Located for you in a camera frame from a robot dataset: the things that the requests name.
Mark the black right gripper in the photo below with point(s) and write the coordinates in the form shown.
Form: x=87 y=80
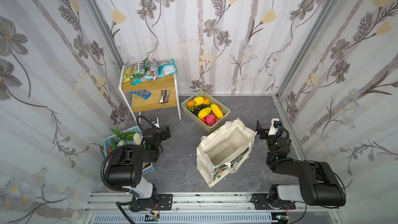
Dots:
x=261 y=131

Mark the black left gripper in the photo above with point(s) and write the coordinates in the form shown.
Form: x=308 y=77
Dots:
x=166 y=132

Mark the light blue vegetable basket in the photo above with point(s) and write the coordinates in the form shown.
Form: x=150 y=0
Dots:
x=128 y=163

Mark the cream canvas grocery bag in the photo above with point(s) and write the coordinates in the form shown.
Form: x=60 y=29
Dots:
x=224 y=151

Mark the yellow mango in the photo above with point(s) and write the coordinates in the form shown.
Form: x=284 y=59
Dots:
x=204 y=112

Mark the yellow corn cob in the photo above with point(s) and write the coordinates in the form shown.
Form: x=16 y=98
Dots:
x=217 y=111

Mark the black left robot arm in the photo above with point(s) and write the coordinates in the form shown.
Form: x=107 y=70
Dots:
x=145 y=194

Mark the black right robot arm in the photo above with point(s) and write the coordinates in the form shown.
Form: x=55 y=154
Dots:
x=317 y=184

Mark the red pink snack bag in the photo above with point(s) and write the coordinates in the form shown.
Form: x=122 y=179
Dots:
x=152 y=73

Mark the teal snack bag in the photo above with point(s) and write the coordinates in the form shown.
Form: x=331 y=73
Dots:
x=167 y=68

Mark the green chips bag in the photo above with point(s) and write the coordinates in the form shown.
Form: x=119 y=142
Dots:
x=134 y=71

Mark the white radish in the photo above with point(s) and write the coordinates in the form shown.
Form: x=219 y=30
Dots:
x=137 y=138

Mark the green leafy spinach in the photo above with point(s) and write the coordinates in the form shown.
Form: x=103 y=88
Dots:
x=126 y=136

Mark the white bok choy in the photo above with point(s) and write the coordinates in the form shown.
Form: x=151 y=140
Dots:
x=121 y=143

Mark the brown chocolate bar wrapper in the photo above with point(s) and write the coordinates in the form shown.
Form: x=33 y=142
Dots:
x=165 y=96

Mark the white wooden two-tier shelf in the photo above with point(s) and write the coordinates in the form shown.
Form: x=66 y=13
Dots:
x=137 y=104

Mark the blue candy packet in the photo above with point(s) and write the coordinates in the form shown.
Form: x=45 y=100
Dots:
x=142 y=93

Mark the yellow bell pepper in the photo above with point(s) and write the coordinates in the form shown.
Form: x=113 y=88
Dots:
x=198 y=101

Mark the green plastic fruit basket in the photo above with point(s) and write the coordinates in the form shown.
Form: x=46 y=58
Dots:
x=192 y=111

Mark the orange peach fruit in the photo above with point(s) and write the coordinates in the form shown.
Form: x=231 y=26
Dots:
x=206 y=101

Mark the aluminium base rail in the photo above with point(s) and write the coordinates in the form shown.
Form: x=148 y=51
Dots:
x=207 y=208

